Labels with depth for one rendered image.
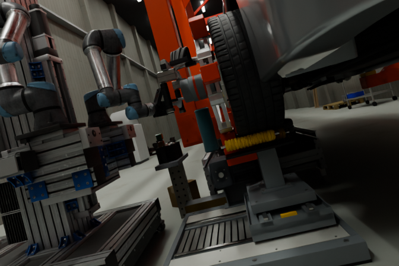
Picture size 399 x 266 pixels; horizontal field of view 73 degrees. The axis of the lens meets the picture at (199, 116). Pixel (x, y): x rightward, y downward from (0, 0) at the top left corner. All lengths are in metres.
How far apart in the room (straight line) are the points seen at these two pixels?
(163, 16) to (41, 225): 1.49
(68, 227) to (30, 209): 0.23
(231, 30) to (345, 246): 0.97
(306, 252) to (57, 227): 1.23
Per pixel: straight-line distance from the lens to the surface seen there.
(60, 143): 1.38
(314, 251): 1.21
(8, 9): 1.60
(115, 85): 1.85
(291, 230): 1.33
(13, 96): 1.50
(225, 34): 1.24
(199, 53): 1.25
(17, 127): 1.75
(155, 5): 2.11
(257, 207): 1.36
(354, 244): 1.24
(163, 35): 2.02
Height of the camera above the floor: 0.66
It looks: 2 degrees up
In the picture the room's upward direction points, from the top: 15 degrees counter-clockwise
